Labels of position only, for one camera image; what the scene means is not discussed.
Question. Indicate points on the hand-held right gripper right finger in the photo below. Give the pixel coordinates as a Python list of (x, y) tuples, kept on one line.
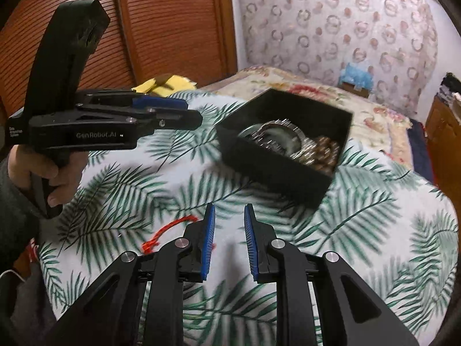
[(251, 245)]

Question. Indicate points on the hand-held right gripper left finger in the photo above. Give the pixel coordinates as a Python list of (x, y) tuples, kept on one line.
[(209, 245)]

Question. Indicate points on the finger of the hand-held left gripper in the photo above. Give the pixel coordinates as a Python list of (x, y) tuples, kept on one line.
[(176, 120), (162, 102)]

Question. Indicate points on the black jewelry box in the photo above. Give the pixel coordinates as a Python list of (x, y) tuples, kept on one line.
[(273, 176)]

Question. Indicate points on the silver bangle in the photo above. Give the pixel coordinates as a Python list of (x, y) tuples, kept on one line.
[(288, 129)]

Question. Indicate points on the person's left hand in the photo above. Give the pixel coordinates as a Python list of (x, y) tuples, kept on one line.
[(70, 176)]

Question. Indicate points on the yellow plush toy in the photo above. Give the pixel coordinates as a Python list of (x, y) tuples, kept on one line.
[(176, 83)]

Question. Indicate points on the wooden louvered wardrobe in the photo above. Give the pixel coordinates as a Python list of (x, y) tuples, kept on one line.
[(173, 25)]

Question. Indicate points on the leaf print tablecloth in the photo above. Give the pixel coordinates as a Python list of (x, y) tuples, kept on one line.
[(119, 194)]

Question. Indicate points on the dark blue rug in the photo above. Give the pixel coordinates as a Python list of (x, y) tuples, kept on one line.
[(421, 151)]

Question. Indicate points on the wooden side cabinet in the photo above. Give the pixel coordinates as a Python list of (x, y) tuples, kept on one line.
[(443, 133)]

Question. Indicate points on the stack of folded clothes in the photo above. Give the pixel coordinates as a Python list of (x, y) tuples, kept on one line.
[(450, 86)]

